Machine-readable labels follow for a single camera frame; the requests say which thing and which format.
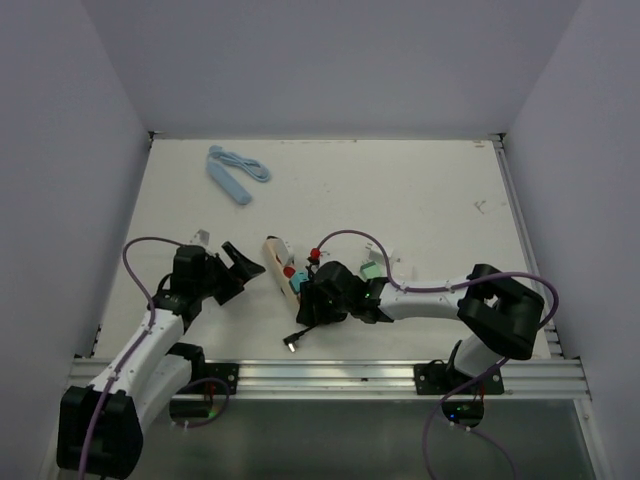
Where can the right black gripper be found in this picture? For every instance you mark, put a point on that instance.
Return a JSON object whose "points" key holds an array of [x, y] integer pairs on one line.
{"points": [[310, 294]]}

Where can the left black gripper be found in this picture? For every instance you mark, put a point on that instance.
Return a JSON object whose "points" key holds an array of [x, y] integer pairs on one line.
{"points": [[235, 276]]}

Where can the cyan plug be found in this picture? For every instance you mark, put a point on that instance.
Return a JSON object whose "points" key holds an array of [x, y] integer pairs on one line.
{"points": [[296, 281]]}

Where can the beige red power strip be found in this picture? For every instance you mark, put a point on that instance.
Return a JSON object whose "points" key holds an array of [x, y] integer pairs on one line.
{"points": [[280, 273]]}

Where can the green plug adapter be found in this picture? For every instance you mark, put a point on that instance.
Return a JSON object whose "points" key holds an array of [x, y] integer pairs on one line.
{"points": [[370, 270]]}

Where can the light blue power strip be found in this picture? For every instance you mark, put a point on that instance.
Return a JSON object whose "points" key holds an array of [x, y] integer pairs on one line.
{"points": [[228, 183]]}

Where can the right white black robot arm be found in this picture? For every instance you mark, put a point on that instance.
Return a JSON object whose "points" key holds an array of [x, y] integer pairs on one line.
{"points": [[502, 314]]}

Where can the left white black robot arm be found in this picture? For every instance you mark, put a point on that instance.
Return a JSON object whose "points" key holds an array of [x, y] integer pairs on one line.
{"points": [[101, 426]]}

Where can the white square plug adapter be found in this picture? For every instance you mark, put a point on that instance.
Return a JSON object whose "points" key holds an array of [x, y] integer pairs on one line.
{"points": [[403, 271]]}

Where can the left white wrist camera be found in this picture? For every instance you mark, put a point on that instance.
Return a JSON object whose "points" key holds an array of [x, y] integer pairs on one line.
{"points": [[201, 238]]}

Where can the aluminium mounting rail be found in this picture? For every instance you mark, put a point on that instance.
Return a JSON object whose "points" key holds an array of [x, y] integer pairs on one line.
{"points": [[290, 379]]}

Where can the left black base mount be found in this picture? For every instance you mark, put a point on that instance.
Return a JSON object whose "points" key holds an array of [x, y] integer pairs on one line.
{"points": [[207, 378]]}

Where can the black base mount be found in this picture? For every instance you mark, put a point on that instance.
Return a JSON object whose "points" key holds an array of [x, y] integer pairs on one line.
{"points": [[438, 378], [207, 378]]}

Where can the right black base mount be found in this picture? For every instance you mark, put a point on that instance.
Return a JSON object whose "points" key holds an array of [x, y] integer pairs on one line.
{"points": [[438, 378]]}

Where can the right aluminium side rail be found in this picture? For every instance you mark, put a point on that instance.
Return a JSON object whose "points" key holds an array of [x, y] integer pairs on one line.
{"points": [[550, 331]]}

